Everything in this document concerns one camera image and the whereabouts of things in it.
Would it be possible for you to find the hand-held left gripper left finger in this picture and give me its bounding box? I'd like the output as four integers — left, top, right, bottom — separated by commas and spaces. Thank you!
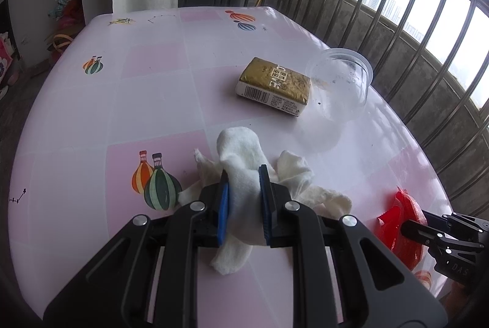
43, 171, 232, 328

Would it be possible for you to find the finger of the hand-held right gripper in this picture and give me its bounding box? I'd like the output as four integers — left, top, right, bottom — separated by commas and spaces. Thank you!
401, 219, 446, 245
422, 211, 459, 228

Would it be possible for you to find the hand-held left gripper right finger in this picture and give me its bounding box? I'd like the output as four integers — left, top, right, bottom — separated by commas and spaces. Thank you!
258, 164, 448, 328

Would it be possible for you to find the red plastic bag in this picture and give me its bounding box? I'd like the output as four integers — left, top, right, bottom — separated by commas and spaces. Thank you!
373, 187, 428, 271

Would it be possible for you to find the white tissue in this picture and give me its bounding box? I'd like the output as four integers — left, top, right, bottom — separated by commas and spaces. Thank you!
178, 126, 352, 277

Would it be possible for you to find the person's right forearm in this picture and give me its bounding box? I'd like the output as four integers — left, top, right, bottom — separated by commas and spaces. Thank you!
439, 272, 478, 313

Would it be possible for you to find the gold wrapped pack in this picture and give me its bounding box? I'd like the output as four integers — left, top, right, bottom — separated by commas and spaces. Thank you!
235, 57, 313, 118

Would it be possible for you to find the clear plastic cup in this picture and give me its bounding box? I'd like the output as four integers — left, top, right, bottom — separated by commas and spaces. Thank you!
306, 48, 373, 122

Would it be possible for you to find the pile of colourful items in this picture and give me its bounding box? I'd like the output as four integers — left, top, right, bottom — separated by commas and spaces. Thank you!
46, 0, 83, 54

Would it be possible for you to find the pink floral cloth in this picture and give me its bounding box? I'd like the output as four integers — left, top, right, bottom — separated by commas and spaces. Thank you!
0, 34, 12, 84

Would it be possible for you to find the black metal frame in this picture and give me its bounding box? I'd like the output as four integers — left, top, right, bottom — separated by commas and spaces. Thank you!
4, 0, 21, 61

